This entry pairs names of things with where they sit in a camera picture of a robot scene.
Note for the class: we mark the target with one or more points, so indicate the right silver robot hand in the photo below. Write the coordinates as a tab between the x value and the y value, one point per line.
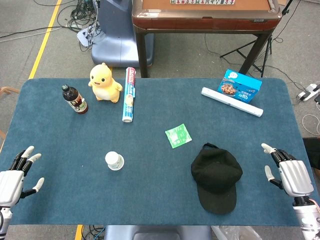
296	177

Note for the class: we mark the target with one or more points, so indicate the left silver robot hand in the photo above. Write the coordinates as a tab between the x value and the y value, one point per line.
11	185

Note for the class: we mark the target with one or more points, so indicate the white paper cup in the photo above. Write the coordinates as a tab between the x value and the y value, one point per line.
114	161

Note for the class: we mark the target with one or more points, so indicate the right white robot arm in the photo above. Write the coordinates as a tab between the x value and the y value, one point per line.
308	220

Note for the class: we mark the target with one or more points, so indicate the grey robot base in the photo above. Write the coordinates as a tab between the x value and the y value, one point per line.
157	233

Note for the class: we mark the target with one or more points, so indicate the black case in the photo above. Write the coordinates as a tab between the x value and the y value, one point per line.
312	150

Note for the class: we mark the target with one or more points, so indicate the black baseball cap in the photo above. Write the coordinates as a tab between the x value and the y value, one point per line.
216	175

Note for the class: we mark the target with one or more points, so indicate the clear plastic bag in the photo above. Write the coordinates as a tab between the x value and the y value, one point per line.
235	233

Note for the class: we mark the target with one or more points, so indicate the white power strip with plugs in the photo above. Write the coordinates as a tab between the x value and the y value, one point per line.
308	91

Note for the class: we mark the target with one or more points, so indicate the long white box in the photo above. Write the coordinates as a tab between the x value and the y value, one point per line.
232	101

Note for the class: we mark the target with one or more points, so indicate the blue cookie box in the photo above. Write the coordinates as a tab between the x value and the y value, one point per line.
240	87

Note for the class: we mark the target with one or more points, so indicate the dark tea bottle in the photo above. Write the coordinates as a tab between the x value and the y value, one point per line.
75	100

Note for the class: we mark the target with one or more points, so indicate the green sachet packet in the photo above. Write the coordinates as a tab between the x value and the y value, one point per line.
178	136

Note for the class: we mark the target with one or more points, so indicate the black tripod stand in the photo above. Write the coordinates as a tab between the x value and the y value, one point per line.
250	56

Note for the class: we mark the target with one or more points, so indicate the yellow plush dinosaur toy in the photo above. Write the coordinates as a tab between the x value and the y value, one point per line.
105	85

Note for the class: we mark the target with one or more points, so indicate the blue felt table mat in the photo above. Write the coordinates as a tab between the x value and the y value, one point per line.
155	180

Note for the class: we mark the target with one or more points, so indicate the cling film roll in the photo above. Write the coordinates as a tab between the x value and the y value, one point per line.
129	97

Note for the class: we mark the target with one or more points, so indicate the brown mahjong table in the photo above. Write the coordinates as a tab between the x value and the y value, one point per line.
205	22

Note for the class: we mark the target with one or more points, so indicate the row of face-up mahjong tiles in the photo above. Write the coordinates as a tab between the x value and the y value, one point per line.
202	1

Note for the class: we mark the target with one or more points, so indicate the blue-grey machine pedestal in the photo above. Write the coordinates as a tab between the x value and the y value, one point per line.
115	37

